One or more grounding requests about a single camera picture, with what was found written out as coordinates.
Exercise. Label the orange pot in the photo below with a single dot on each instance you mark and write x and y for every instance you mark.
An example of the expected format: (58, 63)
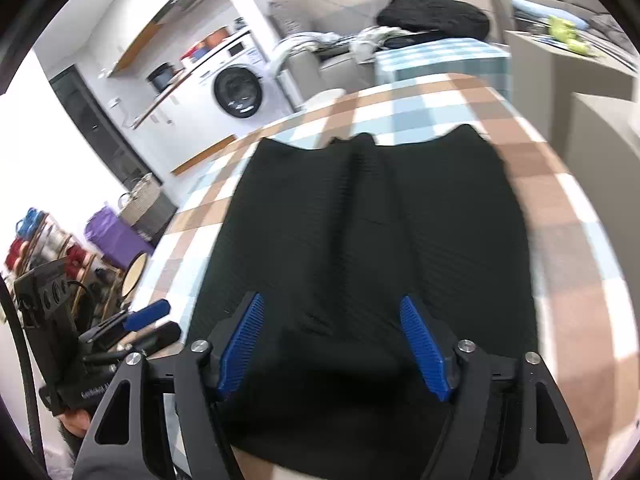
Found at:
(217, 40)

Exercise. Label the black clothes pile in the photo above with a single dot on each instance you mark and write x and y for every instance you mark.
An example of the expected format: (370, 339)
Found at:
(430, 12)

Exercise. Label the dark glass door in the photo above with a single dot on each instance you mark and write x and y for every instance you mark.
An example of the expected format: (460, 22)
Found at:
(95, 120)

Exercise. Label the beige box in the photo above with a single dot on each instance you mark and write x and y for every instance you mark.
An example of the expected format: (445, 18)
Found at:
(540, 70)
(610, 160)

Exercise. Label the purple bag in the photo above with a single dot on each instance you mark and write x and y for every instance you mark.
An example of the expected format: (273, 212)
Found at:
(110, 240)

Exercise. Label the grey patterned cloth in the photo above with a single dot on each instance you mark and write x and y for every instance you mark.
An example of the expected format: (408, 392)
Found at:
(615, 30)

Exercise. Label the white washing machine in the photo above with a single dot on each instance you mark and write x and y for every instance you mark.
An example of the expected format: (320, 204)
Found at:
(240, 90)

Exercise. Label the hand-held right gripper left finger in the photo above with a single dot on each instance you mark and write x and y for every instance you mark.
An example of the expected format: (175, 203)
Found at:
(242, 345)

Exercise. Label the grey white cloth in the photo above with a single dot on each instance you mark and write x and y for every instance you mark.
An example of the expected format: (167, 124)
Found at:
(372, 42)

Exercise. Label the wooden rack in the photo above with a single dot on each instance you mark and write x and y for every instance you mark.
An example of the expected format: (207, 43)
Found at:
(87, 260)

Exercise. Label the beige waste bin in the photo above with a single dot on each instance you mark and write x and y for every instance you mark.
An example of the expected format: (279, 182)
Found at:
(132, 275)

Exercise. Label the black knitted sweater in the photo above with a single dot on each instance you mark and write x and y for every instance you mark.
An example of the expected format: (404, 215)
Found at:
(350, 235)

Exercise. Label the grey sofa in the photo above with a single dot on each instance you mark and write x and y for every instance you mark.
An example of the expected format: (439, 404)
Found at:
(340, 72)

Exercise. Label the black pot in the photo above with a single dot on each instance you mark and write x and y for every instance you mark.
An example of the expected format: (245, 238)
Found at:
(160, 77)

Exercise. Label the blue pillow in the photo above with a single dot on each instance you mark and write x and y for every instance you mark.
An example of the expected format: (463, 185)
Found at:
(540, 12)

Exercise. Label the white cabinet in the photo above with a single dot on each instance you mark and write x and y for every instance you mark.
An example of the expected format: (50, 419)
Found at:
(185, 125)

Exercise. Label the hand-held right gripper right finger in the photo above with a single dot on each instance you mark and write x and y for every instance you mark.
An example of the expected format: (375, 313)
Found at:
(422, 350)

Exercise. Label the checked blanket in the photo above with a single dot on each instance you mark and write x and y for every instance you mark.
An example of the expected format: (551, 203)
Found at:
(550, 210)

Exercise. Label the person's left hand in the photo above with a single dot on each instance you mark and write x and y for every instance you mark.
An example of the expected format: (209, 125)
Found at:
(77, 422)

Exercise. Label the red pot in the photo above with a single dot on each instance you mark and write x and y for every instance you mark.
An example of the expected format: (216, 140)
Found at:
(191, 52)

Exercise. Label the wooden wall shelf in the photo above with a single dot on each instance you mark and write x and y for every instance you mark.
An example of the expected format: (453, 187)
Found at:
(165, 15)

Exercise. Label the wicker laundry basket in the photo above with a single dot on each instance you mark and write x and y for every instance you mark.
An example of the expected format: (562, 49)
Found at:
(145, 205)

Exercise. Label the light blue blanket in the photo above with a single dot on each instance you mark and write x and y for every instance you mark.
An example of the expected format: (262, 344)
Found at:
(300, 42)

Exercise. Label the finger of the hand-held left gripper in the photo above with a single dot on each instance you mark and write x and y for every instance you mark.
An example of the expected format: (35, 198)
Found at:
(162, 334)
(145, 312)

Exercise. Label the teal checked cloth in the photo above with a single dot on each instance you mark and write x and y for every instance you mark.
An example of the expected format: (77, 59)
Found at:
(440, 57)

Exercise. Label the yellow green item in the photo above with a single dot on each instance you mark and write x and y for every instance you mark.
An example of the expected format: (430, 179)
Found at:
(567, 32)

